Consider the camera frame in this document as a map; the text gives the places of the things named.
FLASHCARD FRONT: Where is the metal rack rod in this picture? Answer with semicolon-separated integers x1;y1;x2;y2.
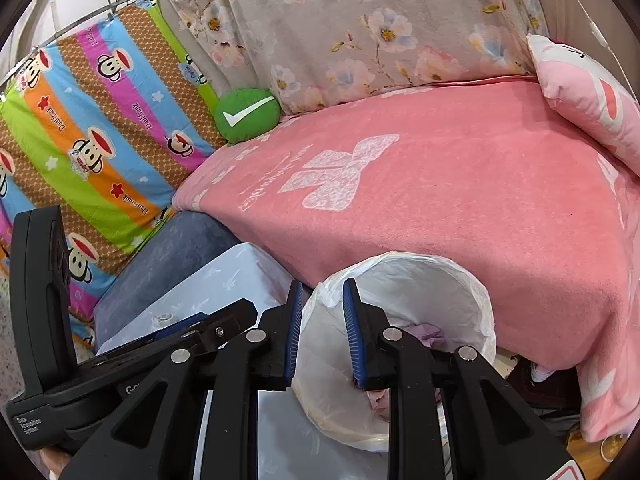
0;0;168;88

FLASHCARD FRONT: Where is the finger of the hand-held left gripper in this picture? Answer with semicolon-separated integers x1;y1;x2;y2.
182;298;259;356
150;310;213;345

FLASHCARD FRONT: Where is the pink white printed bed sheet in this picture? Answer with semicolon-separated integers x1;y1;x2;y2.
574;155;640;444

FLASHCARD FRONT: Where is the grey floral sheet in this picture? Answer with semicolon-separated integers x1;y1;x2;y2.
165;0;547;117

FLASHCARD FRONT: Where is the bin with white liner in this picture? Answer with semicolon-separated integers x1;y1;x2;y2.
292;251;497;453

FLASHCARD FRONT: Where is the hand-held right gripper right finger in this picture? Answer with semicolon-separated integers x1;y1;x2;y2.
341;277;575;480

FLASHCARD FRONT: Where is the white cord with switch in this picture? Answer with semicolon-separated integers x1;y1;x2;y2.
545;0;640;93

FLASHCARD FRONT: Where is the pink blanket with white print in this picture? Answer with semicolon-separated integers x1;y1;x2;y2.
172;80;637;377

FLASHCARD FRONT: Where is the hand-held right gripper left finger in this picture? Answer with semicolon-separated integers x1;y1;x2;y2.
60;280;306;480

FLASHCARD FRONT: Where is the colourful striped monkey quilt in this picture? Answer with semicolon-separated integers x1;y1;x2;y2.
0;0;227;347

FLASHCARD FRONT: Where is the pale pink crumpled cloth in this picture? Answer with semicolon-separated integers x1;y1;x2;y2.
366;389;396;425

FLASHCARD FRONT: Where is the pink and white pillow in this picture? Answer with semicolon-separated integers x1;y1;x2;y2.
527;34;640;177

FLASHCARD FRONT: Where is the green round check-mark pillow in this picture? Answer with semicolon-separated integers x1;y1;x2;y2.
214;88;282;144

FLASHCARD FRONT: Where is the blue grey cushion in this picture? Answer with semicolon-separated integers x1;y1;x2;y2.
92;210;252;332

